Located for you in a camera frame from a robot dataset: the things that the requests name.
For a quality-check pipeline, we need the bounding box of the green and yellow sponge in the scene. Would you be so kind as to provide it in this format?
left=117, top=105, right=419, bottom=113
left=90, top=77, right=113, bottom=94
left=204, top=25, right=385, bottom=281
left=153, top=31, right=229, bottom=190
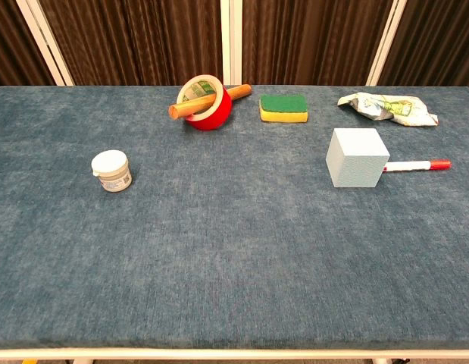
left=259, top=94, right=308, bottom=124

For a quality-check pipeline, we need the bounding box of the red tape roll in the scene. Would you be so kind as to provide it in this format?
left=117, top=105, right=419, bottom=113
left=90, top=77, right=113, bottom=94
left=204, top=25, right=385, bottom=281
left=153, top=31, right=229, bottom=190
left=180, top=74, right=233, bottom=131

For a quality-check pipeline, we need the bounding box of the blue felt table cover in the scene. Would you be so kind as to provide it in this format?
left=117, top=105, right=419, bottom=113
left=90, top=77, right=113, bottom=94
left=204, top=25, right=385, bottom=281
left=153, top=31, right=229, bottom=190
left=0, top=85, right=469, bottom=350

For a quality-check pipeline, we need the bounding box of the white table frame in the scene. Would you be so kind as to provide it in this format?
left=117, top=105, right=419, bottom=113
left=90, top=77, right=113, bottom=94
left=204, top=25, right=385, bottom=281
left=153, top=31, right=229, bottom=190
left=0, top=347, right=469, bottom=364

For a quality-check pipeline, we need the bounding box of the small white lidded jar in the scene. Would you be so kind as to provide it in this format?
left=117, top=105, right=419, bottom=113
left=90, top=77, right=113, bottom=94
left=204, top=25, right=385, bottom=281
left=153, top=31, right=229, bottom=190
left=91, top=149, right=133, bottom=193

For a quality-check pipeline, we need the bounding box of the brown curtain partition panel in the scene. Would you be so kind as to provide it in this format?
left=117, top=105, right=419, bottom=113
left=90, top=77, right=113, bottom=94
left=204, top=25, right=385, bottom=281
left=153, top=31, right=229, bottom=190
left=366, top=0, right=469, bottom=92
left=0, top=0, right=64, bottom=90
left=229, top=0, right=408, bottom=86
left=27, top=0, right=232, bottom=86

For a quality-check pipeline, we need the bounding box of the white marker pen red cap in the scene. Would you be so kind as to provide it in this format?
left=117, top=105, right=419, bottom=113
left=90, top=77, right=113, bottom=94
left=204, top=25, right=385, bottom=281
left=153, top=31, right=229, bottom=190
left=383, top=159, right=452, bottom=173

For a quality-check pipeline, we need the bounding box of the white foam cube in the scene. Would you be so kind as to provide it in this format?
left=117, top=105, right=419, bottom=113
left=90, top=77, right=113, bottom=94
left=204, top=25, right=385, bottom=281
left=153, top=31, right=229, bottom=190
left=325, top=127, right=391, bottom=188

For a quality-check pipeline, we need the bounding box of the crumpled printed wrapper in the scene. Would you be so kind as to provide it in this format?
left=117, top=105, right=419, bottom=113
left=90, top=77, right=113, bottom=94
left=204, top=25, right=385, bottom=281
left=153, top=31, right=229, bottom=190
left=336, top=91, right=439, bottom=127

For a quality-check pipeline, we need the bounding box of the orange wooden rod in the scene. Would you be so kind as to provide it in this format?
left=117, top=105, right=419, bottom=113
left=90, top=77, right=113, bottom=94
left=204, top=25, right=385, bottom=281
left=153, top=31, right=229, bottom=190
left=167, top=83, right=252, bottom=121

